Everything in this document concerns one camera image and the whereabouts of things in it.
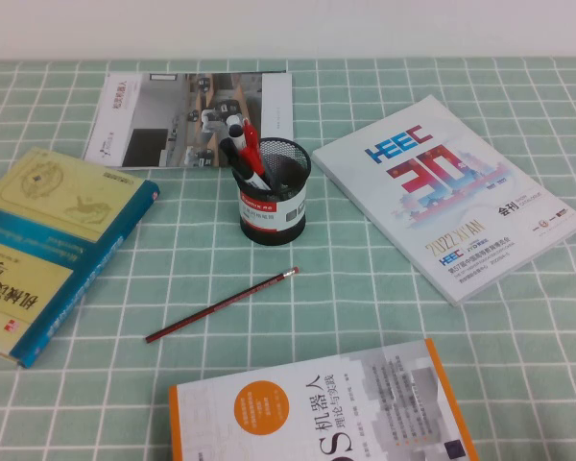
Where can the red pen with clip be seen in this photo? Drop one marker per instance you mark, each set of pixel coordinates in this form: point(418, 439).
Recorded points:
point(249, 132)

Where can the red and black pencil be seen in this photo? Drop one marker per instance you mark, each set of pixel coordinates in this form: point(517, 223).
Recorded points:
point(221, 305)

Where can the brochure with room photo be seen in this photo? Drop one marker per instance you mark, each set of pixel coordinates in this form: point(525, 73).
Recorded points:
point(153, 115)

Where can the green checked tablecloth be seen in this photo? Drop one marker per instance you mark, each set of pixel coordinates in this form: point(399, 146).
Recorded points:
point(345, 307)

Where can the yellow and blue book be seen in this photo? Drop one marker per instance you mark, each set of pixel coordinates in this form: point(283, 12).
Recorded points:
point(53, 201)

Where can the white HEEC catalogue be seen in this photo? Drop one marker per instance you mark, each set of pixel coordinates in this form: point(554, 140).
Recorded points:
point(461, 225)

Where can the black mesh pen holder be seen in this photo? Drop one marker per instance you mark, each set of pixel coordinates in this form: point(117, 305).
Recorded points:
point(269, 225)

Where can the white and orange book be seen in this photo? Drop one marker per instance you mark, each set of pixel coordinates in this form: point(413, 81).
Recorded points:
point(211, 432)

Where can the black capped white marker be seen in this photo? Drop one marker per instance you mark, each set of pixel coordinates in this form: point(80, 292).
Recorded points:
point(228, 148)

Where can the red capped marker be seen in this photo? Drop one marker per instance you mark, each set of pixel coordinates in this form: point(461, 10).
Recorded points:
point(252, 161)

